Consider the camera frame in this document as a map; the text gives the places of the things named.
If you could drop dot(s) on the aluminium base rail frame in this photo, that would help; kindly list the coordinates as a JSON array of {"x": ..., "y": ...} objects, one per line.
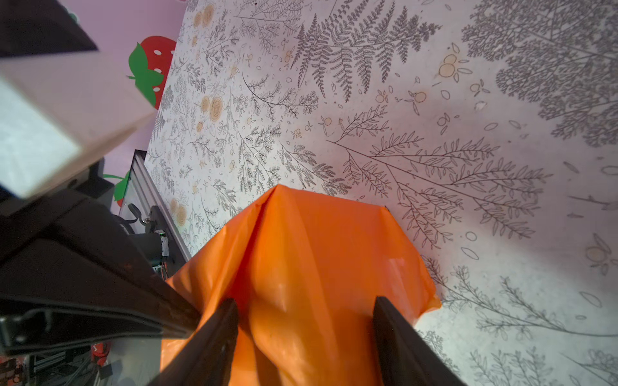
[{"x": 148, "y": 222}]

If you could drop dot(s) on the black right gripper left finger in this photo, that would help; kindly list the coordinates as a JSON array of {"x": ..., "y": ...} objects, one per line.
[{"x": 208, "y": 356}]

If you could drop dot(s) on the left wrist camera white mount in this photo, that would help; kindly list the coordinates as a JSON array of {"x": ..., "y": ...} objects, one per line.
[{"x": 64, "y": 103}]

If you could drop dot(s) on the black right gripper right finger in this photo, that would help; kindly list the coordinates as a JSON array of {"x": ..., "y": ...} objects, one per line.
[{"x": 404, "y": 357}]

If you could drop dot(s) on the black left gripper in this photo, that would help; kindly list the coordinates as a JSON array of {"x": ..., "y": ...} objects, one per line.
[{"x": 71, "y": 275}]

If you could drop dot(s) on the yellow orange wrapping paper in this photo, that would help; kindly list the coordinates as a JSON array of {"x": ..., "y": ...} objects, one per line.
[{"x": 305, "y": 270}]

